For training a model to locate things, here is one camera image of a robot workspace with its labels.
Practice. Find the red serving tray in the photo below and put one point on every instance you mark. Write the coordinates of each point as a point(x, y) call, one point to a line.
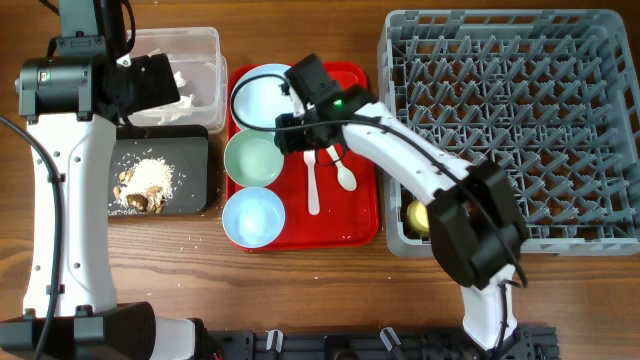
point(345, 218)

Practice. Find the light blue bowl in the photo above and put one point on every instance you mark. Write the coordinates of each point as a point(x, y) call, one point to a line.
point(253, 217)

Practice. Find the food scraps and rice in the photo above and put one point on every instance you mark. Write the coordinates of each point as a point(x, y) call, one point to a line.
point(143, 185)

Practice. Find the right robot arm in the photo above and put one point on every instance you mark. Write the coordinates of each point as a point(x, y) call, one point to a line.
point(475, 224)

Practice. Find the grey dishwasher rack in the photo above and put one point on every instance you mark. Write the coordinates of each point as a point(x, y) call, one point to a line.
point(552, 96)

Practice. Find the black plastic tray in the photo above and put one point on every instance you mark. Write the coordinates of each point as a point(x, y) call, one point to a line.
point(187, 147)

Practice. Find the white napkin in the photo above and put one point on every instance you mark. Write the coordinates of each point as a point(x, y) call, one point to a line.
point(183, 107)

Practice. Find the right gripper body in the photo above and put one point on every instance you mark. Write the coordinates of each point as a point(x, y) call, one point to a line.
point(298, 131)

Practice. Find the light blue plate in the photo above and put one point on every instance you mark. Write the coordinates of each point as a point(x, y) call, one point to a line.
point(261, 101)

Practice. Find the white plastic spoon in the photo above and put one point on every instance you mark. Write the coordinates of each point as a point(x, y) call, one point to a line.
point(345, 176)

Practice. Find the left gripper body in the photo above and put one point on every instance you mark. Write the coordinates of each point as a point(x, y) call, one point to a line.
point(148, 88)

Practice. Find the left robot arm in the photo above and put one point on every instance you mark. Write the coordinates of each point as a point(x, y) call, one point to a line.
point(73, 101)

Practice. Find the yellow cup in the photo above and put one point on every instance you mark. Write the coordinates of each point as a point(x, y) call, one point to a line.
point(417, 217)

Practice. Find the clear plastic bin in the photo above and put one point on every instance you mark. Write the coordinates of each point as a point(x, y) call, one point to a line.
point(195, 51)

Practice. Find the green bowl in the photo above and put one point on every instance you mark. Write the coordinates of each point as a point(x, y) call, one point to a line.
point(252, 159)

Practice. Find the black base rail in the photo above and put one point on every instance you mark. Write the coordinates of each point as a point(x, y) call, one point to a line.
point(449, 343)

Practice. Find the white plastic fork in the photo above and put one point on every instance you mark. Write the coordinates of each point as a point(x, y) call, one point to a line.
point(313, 196)

